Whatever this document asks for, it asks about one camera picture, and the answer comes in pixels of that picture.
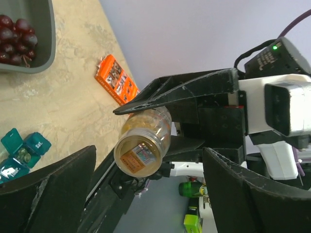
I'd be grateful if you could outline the clear pill bottle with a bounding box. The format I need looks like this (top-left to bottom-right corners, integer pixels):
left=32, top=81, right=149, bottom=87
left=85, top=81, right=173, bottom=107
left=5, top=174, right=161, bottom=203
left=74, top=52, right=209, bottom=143
left=114, top=106, right=172, bottom=178

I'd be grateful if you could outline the teal weekly pill organizer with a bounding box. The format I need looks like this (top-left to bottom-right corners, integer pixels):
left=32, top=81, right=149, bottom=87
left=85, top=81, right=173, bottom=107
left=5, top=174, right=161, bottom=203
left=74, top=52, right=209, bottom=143
left=0, top=128, right=52, bottom=184

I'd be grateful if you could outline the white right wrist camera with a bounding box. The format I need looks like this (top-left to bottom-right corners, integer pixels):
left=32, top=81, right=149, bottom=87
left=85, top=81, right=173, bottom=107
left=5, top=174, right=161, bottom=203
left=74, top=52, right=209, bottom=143
left=239, top=74, right=311, bottom=180

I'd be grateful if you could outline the dark red grape bunch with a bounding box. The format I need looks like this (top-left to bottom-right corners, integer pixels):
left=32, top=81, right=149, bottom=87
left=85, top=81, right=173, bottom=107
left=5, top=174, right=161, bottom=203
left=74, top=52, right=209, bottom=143
left=0, top=15, right=38, bottom=68

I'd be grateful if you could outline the grey plastic fruit tray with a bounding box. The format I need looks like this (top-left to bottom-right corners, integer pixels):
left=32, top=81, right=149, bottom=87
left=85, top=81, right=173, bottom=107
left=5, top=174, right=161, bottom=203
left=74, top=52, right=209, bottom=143
left=0, top=0, right=56, bottom=74

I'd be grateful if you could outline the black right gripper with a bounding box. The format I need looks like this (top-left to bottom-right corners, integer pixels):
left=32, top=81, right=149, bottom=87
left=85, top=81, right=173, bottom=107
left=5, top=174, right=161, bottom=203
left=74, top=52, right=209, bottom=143
left=113, top=68, right=248, bottom=164

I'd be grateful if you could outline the gold bottle cap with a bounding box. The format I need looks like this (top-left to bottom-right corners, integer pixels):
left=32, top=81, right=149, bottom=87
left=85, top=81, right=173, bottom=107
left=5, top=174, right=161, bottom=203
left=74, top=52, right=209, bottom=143
left=114, top=136, right=162, bottom=178

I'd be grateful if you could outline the black table front rail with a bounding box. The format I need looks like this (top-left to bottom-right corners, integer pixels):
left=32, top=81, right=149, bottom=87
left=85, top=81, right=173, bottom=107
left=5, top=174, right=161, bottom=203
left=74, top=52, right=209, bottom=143
left=77, top=151, right=146, bottom=233

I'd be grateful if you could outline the orange cardboard box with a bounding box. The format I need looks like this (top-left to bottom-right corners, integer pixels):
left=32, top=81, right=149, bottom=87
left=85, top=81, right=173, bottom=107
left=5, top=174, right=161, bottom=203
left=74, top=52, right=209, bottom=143
left=95, top=54, right=140, bottom=105

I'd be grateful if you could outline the green battery pack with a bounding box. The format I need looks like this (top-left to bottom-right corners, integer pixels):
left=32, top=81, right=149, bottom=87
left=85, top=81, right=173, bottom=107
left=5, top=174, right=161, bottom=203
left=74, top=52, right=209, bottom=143
left=178, top=181, right=207, bottom=233

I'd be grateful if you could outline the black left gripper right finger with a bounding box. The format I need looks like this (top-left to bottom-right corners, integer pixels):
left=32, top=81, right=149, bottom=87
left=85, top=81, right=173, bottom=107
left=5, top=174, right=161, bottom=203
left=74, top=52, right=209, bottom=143
left=202, top=148, right=311, bottom=233

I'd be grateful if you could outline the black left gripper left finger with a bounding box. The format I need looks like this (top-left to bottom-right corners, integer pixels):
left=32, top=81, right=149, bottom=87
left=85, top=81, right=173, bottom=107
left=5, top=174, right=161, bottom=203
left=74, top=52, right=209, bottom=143
left=0, top=145, right=96, bottom=233

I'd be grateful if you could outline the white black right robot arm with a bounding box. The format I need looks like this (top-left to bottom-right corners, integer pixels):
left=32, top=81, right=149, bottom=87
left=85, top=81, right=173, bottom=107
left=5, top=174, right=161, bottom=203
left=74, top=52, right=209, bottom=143
left=114, top=37, right=311, bottom=233

